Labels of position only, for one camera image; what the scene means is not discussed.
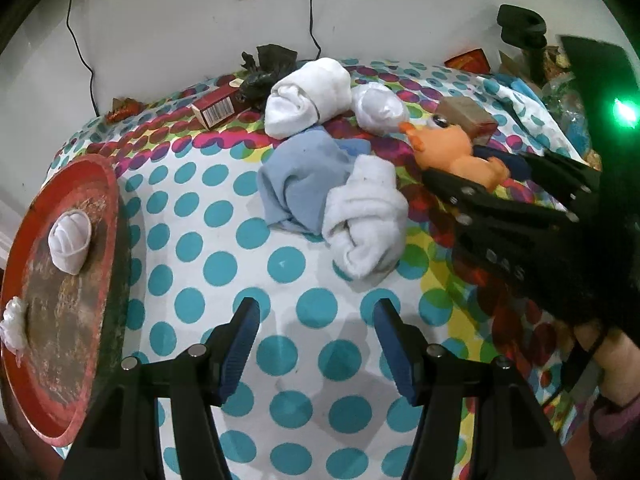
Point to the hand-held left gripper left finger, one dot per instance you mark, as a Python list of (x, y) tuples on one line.
[(240, 340)]

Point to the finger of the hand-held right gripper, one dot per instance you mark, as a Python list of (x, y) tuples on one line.
[(480, 200), (550, 167)]

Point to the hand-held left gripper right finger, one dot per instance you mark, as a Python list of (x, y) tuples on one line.
[(395, 345)]

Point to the orange toy duck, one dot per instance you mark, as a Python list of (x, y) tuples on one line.
[(445, 147)]

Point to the small brown box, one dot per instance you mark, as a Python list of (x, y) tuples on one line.
[(467, 115)]

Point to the knotted white sock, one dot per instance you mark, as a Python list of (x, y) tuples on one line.
[(365, 220)]

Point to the white sock ball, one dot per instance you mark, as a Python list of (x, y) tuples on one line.
[(377, 107)]

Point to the light blue sock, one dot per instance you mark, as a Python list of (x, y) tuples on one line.
[(300, 180)]

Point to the red round tray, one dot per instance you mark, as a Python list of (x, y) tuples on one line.
[(60, 335)]

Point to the small white sock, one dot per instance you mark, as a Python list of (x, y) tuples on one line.
[(70, 242)]

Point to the large white sock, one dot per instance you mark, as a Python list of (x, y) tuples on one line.
[(307, 95)]

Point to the red cigarette box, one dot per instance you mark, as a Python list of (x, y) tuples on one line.
[(215, 107)]

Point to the black cloth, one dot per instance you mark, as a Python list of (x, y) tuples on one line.
[(262, 72)]

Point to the person's right hand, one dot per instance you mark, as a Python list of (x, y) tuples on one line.
[(615, 360)]

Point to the pile of snack bags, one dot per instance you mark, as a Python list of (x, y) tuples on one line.
[(565, 105)]

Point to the polka dot bed sheet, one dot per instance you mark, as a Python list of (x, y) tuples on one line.
[(210, 260)]

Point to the brown cardboard piece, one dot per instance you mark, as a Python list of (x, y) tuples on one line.
[(510, 62)]

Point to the red flat packet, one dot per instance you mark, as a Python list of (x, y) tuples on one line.
[(470, 60)]

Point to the black plastic stand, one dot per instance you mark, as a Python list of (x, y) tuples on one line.
[(520, 22)]

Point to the red snack wrapper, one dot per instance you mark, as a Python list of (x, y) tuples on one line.
[(122, 110)]

